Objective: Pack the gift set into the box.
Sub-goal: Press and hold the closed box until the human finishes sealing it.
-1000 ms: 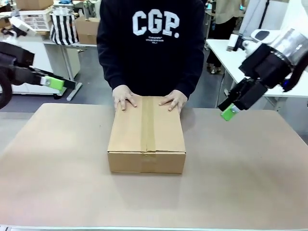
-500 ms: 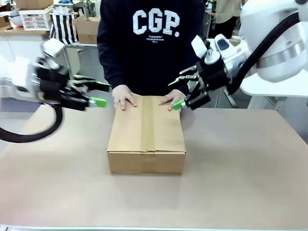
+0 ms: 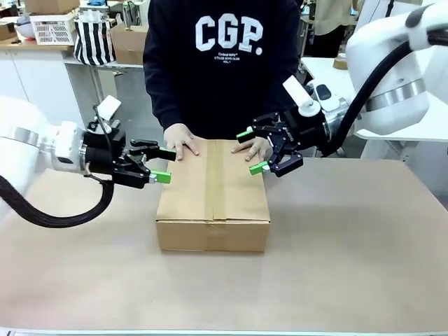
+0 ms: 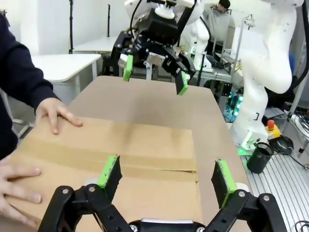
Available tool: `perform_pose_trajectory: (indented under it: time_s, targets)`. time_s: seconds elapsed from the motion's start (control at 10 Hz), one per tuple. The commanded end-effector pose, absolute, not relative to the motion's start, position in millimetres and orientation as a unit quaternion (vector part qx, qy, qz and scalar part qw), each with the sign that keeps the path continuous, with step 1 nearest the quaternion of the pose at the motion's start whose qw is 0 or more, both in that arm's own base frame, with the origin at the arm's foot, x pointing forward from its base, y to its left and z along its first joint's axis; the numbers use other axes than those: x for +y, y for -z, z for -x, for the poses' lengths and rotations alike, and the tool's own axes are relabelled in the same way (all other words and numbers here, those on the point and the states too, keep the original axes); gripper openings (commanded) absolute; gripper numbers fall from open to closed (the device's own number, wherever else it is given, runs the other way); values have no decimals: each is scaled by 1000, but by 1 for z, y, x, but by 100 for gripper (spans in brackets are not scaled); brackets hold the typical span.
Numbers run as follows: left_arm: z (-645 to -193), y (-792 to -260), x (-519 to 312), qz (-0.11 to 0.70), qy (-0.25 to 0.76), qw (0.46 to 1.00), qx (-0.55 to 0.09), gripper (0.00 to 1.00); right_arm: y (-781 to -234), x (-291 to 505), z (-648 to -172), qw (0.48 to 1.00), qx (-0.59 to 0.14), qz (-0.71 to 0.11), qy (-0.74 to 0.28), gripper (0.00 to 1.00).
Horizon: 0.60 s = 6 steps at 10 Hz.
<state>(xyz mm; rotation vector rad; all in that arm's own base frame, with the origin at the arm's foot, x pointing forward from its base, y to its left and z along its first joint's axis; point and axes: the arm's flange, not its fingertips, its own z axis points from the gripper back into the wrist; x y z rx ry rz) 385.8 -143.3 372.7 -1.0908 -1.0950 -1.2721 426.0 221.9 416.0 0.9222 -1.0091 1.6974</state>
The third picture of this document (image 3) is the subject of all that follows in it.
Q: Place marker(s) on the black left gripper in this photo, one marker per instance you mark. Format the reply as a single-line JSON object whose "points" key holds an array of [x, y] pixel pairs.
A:
{"points": [[101, 157]]}

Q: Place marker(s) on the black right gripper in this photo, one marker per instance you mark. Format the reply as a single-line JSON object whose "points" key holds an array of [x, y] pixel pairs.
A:
{"points": [[308, 127]]}

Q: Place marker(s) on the brown cardboard shipping box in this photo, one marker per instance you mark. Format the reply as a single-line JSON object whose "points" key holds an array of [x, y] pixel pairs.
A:
{"points": [[182, 196]]}

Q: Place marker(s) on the person's left forearm black sleeve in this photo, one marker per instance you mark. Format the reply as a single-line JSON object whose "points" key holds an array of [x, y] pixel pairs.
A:
{"points": [[283, 94]]}

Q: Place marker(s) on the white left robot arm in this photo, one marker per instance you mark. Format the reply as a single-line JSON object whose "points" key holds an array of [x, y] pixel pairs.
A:
{"points": [[21, 140]]}

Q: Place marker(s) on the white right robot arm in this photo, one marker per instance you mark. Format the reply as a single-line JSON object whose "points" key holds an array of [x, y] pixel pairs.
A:
{"points": [[388, 70]]}

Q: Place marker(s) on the person's right forearm black sleeve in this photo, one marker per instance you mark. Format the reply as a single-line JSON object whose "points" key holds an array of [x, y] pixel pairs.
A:
{"points": [[161, 105]]}

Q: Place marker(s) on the large open cardboard box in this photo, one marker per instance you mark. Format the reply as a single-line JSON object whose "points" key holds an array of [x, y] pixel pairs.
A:
{"points": [[127, 45]]}

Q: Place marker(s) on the cardboard box on shelf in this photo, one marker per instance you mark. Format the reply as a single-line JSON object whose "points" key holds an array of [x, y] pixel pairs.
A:
{"points": [[49, 5]]}

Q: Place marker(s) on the small cardboard box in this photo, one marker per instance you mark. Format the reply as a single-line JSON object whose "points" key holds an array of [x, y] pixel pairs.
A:
{"points": [[7, 31]]}

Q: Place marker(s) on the person's left hand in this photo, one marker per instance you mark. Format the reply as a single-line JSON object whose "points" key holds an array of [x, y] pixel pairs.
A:
{"points": [[257, 147]]}

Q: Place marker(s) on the person's right hand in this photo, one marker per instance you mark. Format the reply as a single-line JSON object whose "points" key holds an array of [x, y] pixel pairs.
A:
{"points": [[180, 140]]}

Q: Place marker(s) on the brown packing tape strip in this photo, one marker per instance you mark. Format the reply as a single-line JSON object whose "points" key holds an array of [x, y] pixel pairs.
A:
{"points": [[215, 182]]}

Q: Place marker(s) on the person in black sweatshirt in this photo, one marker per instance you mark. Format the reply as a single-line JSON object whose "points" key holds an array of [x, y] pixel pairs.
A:
{"points": [[224, 87]]}

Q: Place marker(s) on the brown tape roll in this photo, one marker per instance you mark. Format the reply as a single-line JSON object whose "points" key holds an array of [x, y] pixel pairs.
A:
{"points": [[340, 63]]}

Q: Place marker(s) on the white table with metal legs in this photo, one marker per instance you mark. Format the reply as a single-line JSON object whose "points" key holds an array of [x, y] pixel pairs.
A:
{"points": [[98, 63]]}

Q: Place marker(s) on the black white striped bag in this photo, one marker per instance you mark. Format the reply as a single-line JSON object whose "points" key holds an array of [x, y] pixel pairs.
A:
{"points": [[92, 42]]}

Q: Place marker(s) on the white cabinet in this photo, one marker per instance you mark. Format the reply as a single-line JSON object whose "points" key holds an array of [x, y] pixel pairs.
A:
{"points": [[42, 77]]}

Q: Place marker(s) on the person in beige top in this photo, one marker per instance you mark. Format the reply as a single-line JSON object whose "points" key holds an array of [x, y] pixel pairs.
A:
{"points": [[332, 21]]}

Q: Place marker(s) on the white slotted plastic basket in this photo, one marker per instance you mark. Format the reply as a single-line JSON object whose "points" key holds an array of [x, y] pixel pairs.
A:
{"points": [[52, 31]]}

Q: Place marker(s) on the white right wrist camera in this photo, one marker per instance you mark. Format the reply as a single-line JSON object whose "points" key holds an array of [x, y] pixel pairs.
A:
{"points": [[297, 92]]}

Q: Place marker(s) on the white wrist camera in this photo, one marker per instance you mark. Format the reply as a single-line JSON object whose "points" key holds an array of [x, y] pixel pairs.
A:
{"points": [[109, 108], [297, 92]]}

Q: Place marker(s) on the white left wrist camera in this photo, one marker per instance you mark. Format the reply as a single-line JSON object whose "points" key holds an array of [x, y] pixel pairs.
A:
{"points": [[109, 108]]}

